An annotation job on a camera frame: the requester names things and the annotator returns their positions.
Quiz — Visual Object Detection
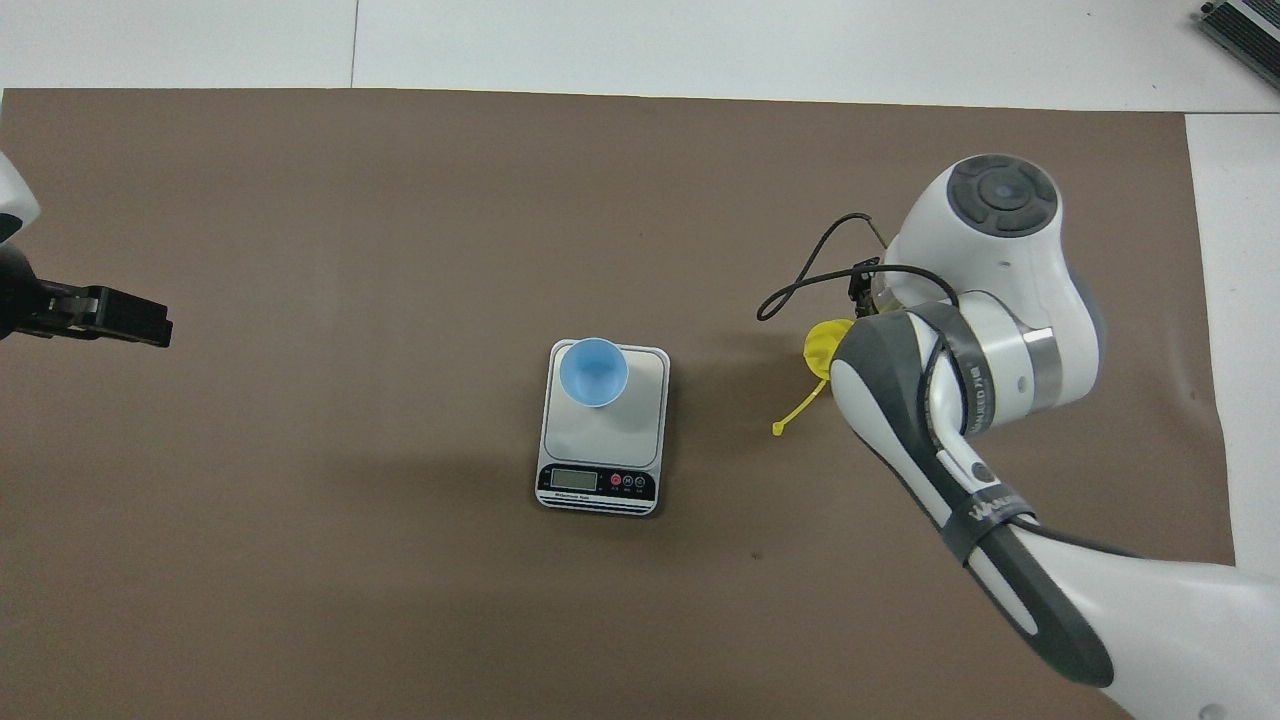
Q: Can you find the yellow squeeze bottle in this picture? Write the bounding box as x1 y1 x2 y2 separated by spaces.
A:
772 317 856 438

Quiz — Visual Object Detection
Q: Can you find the light blue plastic cup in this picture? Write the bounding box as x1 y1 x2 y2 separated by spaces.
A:
558 337 630 409

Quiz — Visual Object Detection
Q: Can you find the grey ribbed metal device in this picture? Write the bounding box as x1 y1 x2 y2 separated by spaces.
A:
1197 0 1280 94

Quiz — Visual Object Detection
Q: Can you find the silver digital kitchen scale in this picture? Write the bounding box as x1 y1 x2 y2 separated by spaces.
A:
534 339 671 518

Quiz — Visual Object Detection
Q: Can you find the brown paper mat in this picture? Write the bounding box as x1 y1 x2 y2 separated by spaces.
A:
0 88 1256 720

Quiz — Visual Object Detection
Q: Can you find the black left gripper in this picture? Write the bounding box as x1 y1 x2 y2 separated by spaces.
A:
0 245 173 349

